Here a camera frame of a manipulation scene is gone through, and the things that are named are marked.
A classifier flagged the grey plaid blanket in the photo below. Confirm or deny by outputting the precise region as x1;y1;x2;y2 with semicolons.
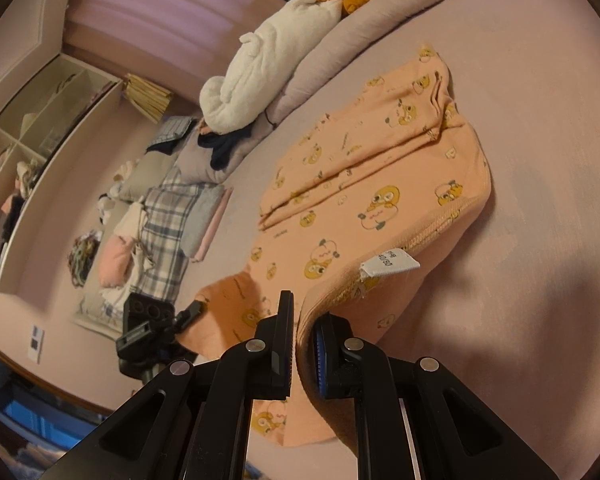
72;166;217;333

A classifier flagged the grey folded towel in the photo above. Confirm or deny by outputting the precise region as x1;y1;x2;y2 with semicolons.
181;186;222;257

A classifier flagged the yellow curtain tassel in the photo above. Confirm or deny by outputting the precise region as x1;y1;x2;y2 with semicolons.
124;73;174;124

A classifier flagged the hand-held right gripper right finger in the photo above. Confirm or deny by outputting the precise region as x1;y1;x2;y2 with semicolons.
312;312;571;480

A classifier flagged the colourful patterned bundle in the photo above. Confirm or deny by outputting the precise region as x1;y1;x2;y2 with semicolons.
67;229;104;289

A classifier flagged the pink curtain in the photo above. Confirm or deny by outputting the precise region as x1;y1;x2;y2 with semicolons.
62;0;306;88

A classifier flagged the pink folded cloth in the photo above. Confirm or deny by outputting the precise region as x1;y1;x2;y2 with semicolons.
190;186;234;264

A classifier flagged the lilac quilt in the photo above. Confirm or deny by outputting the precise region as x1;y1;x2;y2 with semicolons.
176;0;553;184

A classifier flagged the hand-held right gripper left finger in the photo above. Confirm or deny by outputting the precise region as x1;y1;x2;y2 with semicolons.
40;290;297;480

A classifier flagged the beige pillow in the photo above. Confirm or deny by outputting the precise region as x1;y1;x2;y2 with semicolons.
116;156;182;202

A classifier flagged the dark navy garment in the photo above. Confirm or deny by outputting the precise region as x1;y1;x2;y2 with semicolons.
196;126;255;172

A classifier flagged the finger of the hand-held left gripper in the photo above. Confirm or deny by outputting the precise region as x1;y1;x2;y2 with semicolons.
175;300;207;337

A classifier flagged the white shelving unit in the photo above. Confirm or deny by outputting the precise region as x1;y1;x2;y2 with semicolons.
0;51;127;294

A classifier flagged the white fleece garment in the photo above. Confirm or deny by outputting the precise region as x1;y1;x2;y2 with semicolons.
199;0;413;137

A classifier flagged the peach printed long-sleeve shirt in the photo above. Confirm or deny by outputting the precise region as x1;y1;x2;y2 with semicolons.
177;45;494;448

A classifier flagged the pink cushion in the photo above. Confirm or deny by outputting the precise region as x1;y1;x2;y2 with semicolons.
98;234;135;289

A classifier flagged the striped folded cloth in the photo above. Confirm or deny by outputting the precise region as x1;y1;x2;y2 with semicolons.
146;115;197;155

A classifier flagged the white wall socket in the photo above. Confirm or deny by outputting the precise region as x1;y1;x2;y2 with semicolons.
27;325;47;364

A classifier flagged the bed with lilac sheet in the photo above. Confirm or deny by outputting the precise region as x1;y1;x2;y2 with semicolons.
170;0;600;480

